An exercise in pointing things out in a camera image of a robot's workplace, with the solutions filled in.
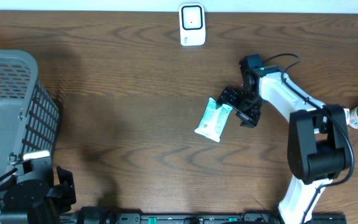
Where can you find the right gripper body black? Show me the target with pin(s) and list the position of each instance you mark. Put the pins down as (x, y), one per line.
(246, 106)

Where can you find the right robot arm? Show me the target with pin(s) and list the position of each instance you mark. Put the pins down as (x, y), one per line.
(319, 152)

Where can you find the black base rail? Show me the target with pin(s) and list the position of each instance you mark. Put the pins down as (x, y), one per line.
(100, 215)

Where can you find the small orange box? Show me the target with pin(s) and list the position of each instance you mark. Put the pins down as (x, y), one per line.
(347, 115)

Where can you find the teal wet wipes pack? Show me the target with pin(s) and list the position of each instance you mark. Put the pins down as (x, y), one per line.
(214, 120)

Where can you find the white barcode scanner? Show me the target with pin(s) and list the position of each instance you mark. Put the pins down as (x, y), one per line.
(192, 24)

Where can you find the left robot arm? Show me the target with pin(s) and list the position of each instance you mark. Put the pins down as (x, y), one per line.
(31, 196)

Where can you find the grey plastic basket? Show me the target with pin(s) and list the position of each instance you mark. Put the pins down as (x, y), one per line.
(29, 118)

